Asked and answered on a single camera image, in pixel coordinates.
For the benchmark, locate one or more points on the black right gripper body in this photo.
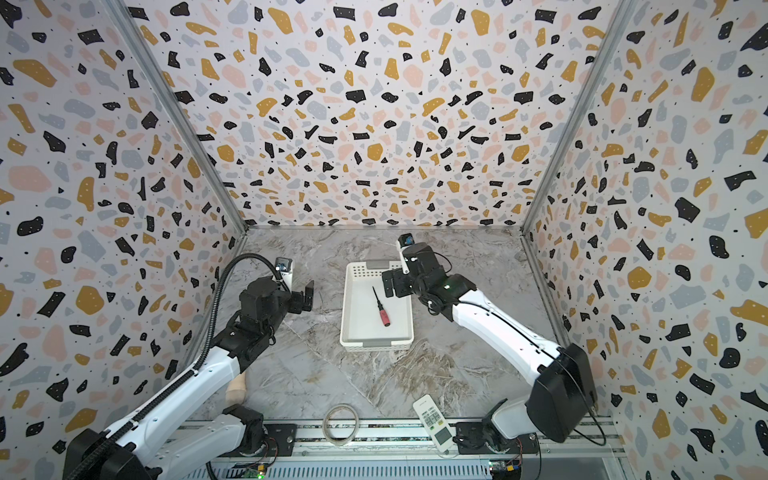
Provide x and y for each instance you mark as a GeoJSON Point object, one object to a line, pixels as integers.
{"type": "Point", "coordinates": [395, 282]}

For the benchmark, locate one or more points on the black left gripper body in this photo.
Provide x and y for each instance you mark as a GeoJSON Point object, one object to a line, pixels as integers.
{"type": "Point", "coordinates": [298, 300]}

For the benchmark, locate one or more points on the red handled screwdriver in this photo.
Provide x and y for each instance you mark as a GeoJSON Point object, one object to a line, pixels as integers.
{"type": "Point", "coordinates": [385, 319]}

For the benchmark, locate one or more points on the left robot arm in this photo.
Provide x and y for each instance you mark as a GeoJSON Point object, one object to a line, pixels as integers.
{"type": "Point", "coordinates": [142, 445]}

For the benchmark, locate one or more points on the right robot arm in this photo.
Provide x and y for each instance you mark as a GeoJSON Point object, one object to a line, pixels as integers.
{"type": "Point", "coordinates": [562, 387]}

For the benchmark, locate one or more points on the white perforated plastic bin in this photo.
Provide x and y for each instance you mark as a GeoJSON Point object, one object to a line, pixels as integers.
{"type": "Point", "coordinates": [361, 328]}

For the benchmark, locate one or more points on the white remote control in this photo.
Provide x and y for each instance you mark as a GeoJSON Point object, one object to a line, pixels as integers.
{"type": "Point", "coordinates": [435, 424]}

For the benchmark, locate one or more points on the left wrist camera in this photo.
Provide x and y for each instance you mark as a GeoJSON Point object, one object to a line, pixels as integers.
{"type": "Point", "coordinates": [284, 266]}

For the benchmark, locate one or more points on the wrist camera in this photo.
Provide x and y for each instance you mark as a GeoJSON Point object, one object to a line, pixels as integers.
{"type": "Point", "coordinates": [284, 266]}
{"type": "Point", "coordinates": [406, 246]}

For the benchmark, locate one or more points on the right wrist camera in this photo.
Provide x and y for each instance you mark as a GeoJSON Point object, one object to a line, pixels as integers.
{"type": "Point", "coordinates": [406, 246]}

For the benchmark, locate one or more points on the wooden handle object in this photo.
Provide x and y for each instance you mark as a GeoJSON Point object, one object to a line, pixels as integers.
{"type": "Point", "coordinates": [236, 392]}

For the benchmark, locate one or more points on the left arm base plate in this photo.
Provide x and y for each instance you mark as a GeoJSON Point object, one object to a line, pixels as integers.
{"type": "Point", "coordinates": [271, 440]}

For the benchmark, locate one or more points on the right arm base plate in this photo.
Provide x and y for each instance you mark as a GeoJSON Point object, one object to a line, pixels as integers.
{"type": "Point", "coordinates": [478, 438]}

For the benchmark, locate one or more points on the aluminium frame rail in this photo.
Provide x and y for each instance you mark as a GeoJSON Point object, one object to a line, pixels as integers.
{"type": "Point", "coordinates": [401, 449]}

